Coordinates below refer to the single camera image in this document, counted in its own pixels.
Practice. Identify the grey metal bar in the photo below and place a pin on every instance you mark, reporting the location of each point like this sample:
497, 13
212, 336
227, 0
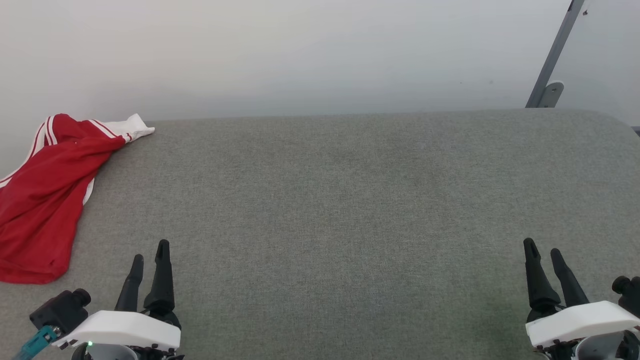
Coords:
556, 47

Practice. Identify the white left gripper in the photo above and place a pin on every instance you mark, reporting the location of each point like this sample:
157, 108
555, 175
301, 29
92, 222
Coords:
125, 330

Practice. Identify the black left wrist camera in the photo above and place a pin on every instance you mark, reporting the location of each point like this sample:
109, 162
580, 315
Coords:
60, 310

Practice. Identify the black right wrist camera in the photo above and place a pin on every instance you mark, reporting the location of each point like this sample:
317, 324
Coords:
629, 292

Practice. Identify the grey rounded metal bracket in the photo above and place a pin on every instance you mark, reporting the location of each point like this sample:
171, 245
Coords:
552, 93

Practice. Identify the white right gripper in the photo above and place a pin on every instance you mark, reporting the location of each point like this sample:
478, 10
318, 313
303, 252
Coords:
580, 325

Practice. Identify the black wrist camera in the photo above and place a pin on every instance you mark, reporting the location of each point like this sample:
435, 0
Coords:
60, 310
629, 292

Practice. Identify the red and white shorts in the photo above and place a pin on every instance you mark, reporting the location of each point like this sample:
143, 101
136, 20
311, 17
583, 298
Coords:
40, 210

